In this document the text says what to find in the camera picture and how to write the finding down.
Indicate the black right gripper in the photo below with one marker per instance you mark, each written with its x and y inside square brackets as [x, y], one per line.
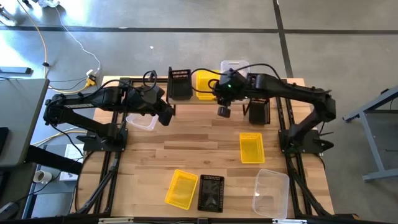
[231, 84]

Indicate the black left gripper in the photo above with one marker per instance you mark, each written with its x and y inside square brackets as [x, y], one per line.
[149, 99]

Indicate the clear plastic basket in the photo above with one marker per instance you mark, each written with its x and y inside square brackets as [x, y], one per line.
[141, 122]
[236, 65]
[270, 194]

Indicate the yellow plastic basket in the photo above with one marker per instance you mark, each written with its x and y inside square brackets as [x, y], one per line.
[252, 148]
[202, 82]
[181, 189]

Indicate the black plastic basket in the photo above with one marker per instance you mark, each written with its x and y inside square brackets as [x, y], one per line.
[179, 85]
[258, 112]
[211, 193]

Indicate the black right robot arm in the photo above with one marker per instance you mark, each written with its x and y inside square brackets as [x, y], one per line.
[295, 90]

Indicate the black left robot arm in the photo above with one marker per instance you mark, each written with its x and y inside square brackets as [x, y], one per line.
[90, 102]

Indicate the wooden shelf with black legs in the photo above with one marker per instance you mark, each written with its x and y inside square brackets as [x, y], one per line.
[192, 101]

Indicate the yellow power plug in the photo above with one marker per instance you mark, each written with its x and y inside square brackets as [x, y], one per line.
[90, 82]

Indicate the white power adapter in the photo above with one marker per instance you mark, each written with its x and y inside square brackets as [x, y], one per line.
[89, 72]

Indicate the white paper sheet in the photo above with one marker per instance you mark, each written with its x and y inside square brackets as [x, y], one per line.
[74, 152]

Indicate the black desk leg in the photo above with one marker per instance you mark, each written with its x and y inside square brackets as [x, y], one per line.
[53, 160]

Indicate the grey desk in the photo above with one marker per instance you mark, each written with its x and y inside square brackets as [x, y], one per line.
[21, 118]

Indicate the white cup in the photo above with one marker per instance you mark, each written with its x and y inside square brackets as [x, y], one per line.
[42, 176]

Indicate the black flat bar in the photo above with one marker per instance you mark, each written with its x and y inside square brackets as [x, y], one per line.
[15, 70]

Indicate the white crumpled item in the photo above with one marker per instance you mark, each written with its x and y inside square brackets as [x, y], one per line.
[48, 3]

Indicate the black flat device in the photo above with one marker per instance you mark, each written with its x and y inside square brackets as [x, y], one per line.
[3, 140]

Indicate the person's foot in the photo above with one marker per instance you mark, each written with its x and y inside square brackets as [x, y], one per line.
[7, 17]

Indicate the grey computer mouse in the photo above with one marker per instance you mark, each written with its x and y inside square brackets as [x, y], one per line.
[8, 211]

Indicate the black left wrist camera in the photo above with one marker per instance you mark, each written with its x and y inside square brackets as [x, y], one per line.
[165, 117]

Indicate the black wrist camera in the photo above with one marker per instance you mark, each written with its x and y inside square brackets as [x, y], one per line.
[224, 112]
[165, 117]

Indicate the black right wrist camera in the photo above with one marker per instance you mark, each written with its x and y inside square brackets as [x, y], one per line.
[224, 112]

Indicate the silver metal bracket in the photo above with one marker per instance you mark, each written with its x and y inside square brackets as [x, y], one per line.
[289, 221]
[115, 220]

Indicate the black frame rail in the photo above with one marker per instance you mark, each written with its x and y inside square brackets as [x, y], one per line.
[62, 221]

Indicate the grey metal table frame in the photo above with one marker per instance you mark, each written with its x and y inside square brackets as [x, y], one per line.
[373, 140]

